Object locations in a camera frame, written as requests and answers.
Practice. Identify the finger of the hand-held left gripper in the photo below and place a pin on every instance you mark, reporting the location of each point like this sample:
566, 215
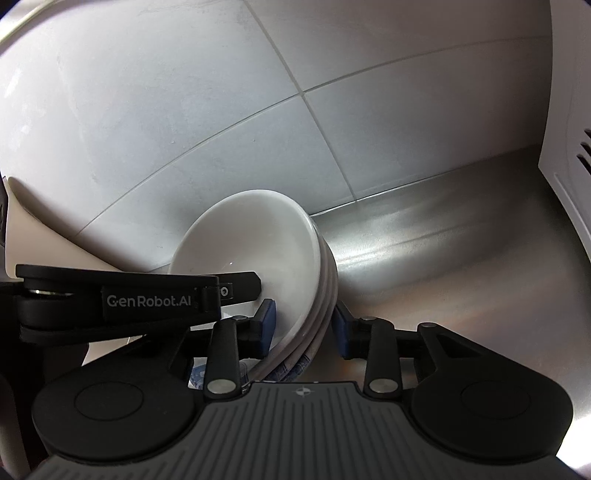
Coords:
138, 277

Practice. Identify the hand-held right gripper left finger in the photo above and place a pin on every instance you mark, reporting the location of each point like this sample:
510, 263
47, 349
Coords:
268, 327

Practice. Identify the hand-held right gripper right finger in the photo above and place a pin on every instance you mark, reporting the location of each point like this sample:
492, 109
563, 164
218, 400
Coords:
342, 330

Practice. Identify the beige electric kettle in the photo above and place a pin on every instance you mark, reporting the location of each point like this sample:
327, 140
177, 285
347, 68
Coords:
46, 240

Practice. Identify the white microwave oven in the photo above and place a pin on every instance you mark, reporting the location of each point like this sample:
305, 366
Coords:
565, 115

